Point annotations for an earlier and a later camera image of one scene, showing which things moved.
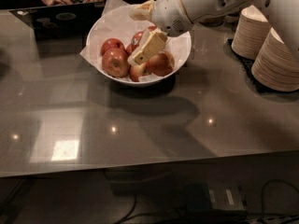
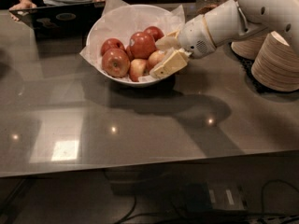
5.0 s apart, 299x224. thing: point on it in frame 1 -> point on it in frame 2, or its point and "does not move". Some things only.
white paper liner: [115, 21] does not move
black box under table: [200, 196] does not move
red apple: [116, 63] does not move
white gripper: [168, 14] -> [194, 36]
